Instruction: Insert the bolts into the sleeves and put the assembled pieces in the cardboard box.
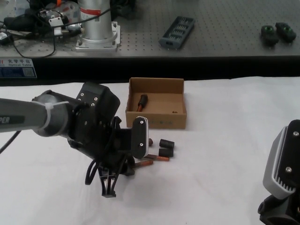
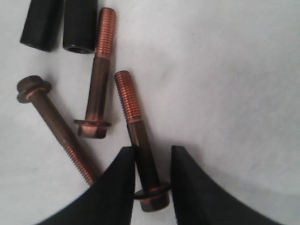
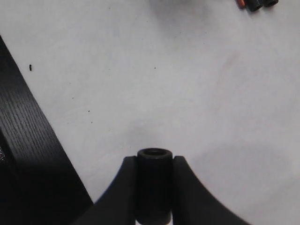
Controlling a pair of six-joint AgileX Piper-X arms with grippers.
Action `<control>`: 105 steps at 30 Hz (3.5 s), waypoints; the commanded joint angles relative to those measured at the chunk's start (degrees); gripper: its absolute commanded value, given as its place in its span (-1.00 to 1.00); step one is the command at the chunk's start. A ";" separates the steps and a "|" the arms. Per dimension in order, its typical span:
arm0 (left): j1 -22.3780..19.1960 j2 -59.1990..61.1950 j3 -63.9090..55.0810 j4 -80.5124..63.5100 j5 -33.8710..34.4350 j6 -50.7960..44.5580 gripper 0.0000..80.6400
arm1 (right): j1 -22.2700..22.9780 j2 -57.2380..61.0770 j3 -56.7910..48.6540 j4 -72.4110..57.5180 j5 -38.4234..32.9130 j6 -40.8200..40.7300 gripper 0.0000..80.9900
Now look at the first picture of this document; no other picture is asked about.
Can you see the open cardboard box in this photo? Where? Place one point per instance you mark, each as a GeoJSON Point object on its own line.
{"type": "Point", "coordinates": [156, 117]}

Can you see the silver-white machine on bench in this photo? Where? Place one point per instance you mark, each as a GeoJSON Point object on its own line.
{"type": "Point", "coordinates": [96, 25]}

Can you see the bolt assembled in black sleeve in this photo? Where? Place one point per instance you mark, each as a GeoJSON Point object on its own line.
{"type": "Point", "coordinates": [142, 102]}

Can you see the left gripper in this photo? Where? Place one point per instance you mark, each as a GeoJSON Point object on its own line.
{"type": "Point", "coordinates": [117, 145]}

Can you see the blue and white label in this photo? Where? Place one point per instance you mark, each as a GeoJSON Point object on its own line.
{"type": "Point", "coordinates": [17, 68]}

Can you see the grey screwdriver bit case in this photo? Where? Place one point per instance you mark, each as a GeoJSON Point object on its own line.
{"type": "Point", "coordinates": [177, 31]}

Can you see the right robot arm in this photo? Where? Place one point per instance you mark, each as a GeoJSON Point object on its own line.
{"type": "Point", "coordinates": [281, 212]}

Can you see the metal bench with holes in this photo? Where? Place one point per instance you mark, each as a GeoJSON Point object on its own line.
{"type": "Point", "coordinates": [222, 42]}

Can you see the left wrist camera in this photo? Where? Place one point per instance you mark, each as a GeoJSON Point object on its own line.
{"type": "Point", "coordinates": [140, 137]}

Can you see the black cylindrical sleeve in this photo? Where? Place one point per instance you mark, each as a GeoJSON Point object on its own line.
{"type": "Point", "coordinates": [166, 152]}
{"type": "Point", "coordinates": [167, 143]}

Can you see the copper coloured bolt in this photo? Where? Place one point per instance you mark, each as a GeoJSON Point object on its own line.
{"type": "Point", "coordinates": [144, 163]}
{"type": "Point", "coordinates": [159, 158]}
{"type": "Point", "coordinates": [151, 141]}

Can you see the black part with green lens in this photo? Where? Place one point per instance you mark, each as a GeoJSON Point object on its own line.
{"type": "Point", "coordinates": [269, 35]}
{"type": "Point", "coordinates": [286, 31]}

